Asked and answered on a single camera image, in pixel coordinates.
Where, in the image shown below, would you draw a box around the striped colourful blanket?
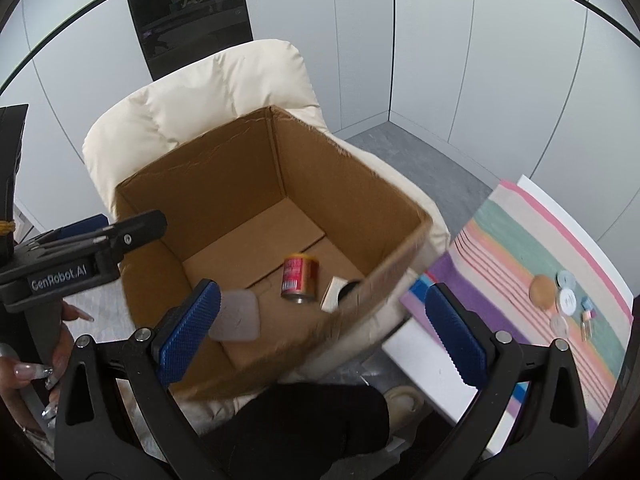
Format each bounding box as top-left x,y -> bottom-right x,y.
399,180 -> 633,436

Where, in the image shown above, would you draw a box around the white round compact case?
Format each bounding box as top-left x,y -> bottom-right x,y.
556,287 -> 577,316

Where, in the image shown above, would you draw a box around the black wall screen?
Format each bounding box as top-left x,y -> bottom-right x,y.
127,0 -> 253,80

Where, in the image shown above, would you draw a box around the grey-blue round puff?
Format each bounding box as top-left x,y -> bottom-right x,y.
555,270 -> 576,289

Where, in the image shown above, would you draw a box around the brown cardboard box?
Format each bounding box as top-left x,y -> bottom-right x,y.
114,107 -> 432,401

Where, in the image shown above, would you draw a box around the small pastel clips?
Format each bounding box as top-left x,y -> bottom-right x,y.
580,296 -> 597,341

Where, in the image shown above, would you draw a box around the white cube box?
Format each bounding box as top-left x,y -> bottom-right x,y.
321,276 -> 360,313

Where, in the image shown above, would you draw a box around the tan round powder puff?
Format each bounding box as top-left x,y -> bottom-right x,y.
528,274 -> 556,310

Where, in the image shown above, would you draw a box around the cream padded chair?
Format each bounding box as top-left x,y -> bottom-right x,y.
80,38 -> 452,436

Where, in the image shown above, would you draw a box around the white table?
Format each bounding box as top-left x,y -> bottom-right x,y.
382,173 -> 636,456

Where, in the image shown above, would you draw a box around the clear round lid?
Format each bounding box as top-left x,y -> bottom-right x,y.
550,313 -> 570,339

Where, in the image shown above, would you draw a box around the red tin can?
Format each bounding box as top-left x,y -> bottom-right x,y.
281,252 -> 319,304

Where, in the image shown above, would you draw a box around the left hand with long nails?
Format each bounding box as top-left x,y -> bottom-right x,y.
1,301 -> 94,434

